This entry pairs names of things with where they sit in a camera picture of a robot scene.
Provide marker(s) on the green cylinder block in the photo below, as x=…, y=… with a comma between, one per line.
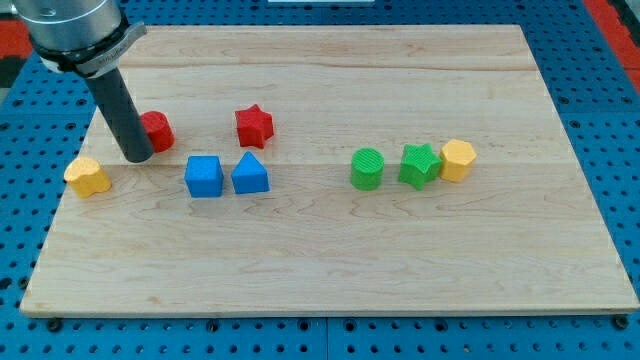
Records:
x=367, y=167

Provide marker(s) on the red cylinder block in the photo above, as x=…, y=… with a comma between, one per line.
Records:
x=158, y=129

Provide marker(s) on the green star block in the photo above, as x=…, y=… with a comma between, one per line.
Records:
x=419, y=165

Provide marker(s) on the yellow hexagon block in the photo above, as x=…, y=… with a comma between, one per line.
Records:
x=458, y=158

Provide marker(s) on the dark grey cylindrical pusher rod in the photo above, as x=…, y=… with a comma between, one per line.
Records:
x=121, y=116

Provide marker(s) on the yellow heart block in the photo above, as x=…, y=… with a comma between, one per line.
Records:
x=86, y=177

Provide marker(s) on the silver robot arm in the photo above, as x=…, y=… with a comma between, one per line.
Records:
x=87, y=38

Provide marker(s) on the light wooden board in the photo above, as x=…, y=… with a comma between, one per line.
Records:
x=521, y=235

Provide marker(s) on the blue triangle block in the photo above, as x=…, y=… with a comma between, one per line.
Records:
x=250, y=176

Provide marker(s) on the blue cube block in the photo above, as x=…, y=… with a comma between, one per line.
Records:
x=204, y=176

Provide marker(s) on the red star block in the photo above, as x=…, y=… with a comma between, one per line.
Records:
x=254, y=127

